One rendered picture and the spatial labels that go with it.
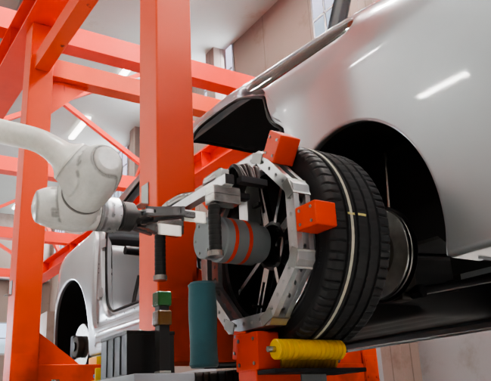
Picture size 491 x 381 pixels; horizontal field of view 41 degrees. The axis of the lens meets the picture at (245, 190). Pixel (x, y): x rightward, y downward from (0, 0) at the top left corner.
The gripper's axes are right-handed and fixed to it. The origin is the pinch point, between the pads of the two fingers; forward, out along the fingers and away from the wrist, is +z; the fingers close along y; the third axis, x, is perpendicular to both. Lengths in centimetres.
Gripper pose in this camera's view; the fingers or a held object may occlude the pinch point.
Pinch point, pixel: (189, 224)
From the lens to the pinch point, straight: 175.6
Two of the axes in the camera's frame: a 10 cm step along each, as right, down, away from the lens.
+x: -0.6, -9.4, 3.3
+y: 5.4, -3.1, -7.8
